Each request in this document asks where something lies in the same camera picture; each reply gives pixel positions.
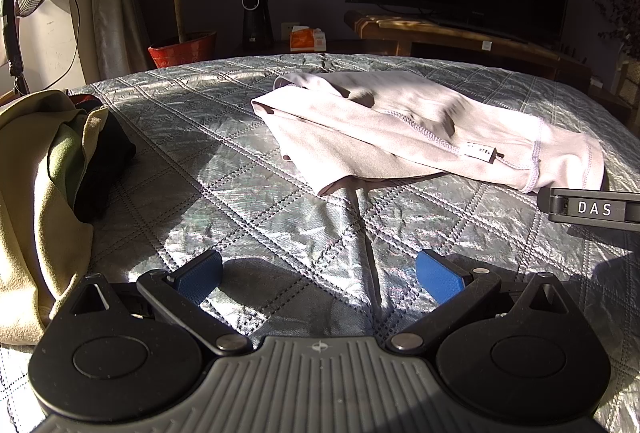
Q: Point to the khaki cloth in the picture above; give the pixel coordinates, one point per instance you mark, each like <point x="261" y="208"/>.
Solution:
<point x="30" y="213"/>

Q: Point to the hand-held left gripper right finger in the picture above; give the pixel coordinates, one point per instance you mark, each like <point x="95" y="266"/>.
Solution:
<point x="440" y="278"/>

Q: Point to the red plant pot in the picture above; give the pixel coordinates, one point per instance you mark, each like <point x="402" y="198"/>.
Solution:
<point x="182" y="50"/>

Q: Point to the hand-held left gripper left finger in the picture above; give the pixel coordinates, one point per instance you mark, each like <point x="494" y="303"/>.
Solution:
<point x="202" y="275"/>

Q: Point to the silver quilted bedspread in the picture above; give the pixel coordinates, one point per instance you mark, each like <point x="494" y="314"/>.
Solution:
<point x="225" y="163"/>

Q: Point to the dark low cabinet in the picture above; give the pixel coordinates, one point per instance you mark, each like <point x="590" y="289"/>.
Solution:
<point x="607" y="95"/>

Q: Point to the grey curtain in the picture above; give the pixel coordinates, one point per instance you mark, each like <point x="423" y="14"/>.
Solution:
<point x="115" y="13"/>

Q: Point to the black cylindrical speaker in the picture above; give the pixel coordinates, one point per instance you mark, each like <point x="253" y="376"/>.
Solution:
<point x="257" y="23"/>

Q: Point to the green cloth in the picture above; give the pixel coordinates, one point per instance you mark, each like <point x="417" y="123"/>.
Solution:
<point x="65" y="153"/>

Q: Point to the dark low side table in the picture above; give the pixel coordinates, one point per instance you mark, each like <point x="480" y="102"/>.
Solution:
<point x="360" y="47"/>

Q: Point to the small white label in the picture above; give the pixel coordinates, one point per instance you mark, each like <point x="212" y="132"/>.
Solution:
<point x="486" y="45"/>

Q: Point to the dried dark flower bouquet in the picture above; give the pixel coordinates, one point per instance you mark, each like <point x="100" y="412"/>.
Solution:
<point x="625" y="8"/>

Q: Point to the white wall outlet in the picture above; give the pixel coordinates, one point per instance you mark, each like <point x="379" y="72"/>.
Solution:
<point x="287" y="28"/>

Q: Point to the red cloth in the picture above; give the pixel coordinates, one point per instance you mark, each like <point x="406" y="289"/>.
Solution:
<point x="82" y="101"/>

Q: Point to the light pink garment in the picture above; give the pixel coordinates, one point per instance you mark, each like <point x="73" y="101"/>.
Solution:
<point x="400" y="138"/>

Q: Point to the wooden television stand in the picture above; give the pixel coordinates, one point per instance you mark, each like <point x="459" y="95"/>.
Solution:
<point x="450" y="39"/>

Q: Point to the orange tissue box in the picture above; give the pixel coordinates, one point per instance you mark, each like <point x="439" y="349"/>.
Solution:
<point x="307" y="40"/>

